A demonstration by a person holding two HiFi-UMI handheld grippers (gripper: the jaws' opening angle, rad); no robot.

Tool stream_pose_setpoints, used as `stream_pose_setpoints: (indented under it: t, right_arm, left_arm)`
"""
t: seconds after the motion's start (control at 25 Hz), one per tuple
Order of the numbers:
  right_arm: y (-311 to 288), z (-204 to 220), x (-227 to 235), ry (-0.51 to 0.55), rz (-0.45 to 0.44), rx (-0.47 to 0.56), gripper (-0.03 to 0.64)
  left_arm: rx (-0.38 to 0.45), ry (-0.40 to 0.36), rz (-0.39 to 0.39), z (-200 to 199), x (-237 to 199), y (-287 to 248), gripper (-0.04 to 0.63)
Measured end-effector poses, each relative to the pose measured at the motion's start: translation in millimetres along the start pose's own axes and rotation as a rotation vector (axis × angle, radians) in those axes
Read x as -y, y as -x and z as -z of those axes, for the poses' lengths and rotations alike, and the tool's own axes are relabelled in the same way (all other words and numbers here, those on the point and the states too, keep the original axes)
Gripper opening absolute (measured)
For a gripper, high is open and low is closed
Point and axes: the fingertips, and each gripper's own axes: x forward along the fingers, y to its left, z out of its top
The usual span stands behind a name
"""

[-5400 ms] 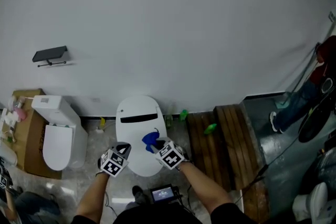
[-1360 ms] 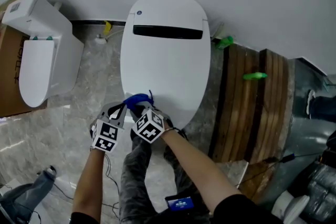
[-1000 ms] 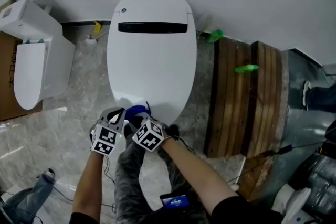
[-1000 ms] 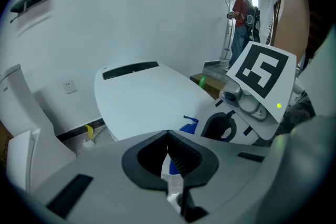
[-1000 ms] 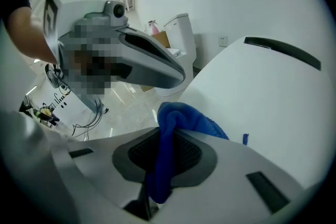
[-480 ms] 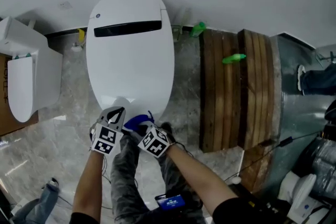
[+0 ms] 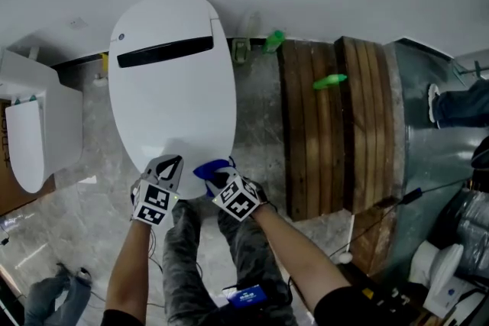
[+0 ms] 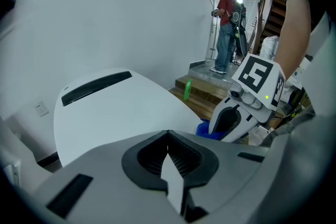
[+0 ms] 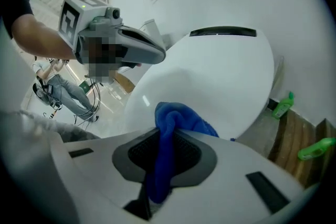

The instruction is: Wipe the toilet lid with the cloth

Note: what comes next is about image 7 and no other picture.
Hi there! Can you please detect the person's right forearm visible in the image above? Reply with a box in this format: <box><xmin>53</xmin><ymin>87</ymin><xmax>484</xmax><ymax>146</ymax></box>
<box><xmin>250</xmin><ymin>202</ymin><xmax>351</xmax><ymax>314</ymax></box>

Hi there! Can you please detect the person's black shirt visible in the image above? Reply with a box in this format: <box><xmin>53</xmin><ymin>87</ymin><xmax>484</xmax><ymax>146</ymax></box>
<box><xmin>101</xmin><ymin>284</ymin><xmax>387</xmax><ymax>326</ymax></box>

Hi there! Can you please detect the blue cleaning cloth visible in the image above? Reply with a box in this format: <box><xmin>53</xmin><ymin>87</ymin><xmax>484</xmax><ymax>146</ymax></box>
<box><xmin>193</xmin><ymin>156</ymin><xmax>237</xmax><ymax>199</ymax></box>

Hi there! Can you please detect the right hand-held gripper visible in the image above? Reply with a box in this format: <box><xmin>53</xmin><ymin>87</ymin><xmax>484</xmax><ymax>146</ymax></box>
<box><xmin>204</xmin><ymin>166</ymin><xmax>259</xmax><ymax>222</ymax></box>

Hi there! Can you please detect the person's left hand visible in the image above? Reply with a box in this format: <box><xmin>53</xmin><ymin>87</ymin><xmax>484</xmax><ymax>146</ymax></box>
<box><xmin>130</xmin><ymin>178</ymin><xmax>143</xmax><ymax>221</ymax></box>

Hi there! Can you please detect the white toilet bowl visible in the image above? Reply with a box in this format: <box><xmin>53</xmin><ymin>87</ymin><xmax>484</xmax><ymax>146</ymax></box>
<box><xmin>410</xmin><ymin>240</ymin><xmax>465</xmax><ymax>318</ymax></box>

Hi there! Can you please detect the brown cardboard box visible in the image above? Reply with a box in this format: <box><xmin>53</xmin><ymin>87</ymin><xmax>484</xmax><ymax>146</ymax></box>
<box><xmin>0</xmin><ymin>97</ymin><xmax>57</xmax><ymax>217</ymax></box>

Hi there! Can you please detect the person's leg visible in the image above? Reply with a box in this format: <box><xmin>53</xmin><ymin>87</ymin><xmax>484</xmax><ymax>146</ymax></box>
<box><xmin>217</xmin><ymin>208</ymin><xmax>299</xmax><ymax>326</ymax></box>
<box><xmin>162</xmin><ymin>199</ymin><xmax>222</xmax><ymax>326</ymax></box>

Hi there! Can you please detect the person's right hand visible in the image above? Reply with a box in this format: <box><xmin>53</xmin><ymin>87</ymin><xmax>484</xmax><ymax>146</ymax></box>
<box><xmin>243</xmin><ymin>180</ymin><xmax>271</xmax><ymax>207</ymax></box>

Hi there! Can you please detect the green detergent bottle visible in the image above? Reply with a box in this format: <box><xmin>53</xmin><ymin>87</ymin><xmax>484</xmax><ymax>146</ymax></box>
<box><xmin>261</xmin><ymin>29</ymin><xmax>287</xmax><ymax>54</ymax></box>
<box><xmin>312</xmin><ymin>73</ymin><xmax>348</xmax><ymax>91</ymax></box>

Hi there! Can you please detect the black power cable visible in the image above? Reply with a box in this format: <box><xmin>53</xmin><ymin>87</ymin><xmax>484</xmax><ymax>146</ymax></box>
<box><xmin>328</xmin><ymin>179</ymin><xmax>473</xmax><ymax>260</ymax></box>

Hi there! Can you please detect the person's left forearm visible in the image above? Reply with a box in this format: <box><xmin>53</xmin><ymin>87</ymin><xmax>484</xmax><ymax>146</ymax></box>
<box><xmin>105</xmin><ymin>219</ymin><xmax>154</xmax><ymax>318</ymax></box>

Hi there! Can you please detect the person's left leg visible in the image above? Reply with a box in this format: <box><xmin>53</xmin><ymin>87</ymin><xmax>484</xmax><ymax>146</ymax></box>
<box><xmin>162</xmin><ymin>199</ymin><xmax>222</xmax><ymax>326</ymax></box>

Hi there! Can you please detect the white toilet lid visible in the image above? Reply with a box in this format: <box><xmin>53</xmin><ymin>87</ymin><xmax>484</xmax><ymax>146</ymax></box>
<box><xmin>108</xmin><ymin>17</ymin><xmax>238</xmax><ymax>200</ymax></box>

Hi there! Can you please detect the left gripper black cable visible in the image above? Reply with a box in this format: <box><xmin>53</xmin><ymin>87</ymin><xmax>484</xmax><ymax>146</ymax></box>
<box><xmin>147</xmin><ymin>227</ymin><xmax>164</xmax><ymax>274</ymax></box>

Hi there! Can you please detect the white tank toilet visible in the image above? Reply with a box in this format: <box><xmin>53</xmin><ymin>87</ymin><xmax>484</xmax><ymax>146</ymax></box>
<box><xmin>0</xmin><ymin>47</ymin><xmax>84</xmax><ymax>195</ymax></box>

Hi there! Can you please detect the small black screen device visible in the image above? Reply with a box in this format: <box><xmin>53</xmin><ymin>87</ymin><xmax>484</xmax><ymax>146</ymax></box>
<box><xmin>227</xmin><ymin>284</ymin><xmax>268</xmax><ymax>310</ymax></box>

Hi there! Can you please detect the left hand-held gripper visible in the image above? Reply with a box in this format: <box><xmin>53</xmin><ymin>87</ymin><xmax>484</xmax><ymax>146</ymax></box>
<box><xmin>132</xmin><ymin>153</ymin><xmax>185</xmax><ymax>228</ymax></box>

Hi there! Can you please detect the white smart toilet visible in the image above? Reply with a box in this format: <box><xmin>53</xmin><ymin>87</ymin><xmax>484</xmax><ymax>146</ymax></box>
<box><xmin>108</xmin><ymin>0</ymin><xmax>230</xmax><ymax>50</ymax></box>

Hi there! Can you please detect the wooden plank platform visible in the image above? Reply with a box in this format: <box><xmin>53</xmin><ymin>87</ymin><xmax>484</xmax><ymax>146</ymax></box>
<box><xmin>277</xmin><ymin>35</ymin><xmax>406</xmax><ymax>276</ymax></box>

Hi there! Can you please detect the plastic wrapped grey bundle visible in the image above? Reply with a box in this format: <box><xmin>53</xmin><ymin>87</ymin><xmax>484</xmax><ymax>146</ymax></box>
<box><xmin>456</xmin><ymin>189</ymin><xmax>489</xmax><ymax>279</ymax></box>

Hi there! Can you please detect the person's right leg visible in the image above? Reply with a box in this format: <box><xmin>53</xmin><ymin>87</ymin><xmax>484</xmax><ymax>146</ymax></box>
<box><xmin>217</xmin><ymin>208</ymin><xmax>299</xmax><ymax>326</ymax></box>

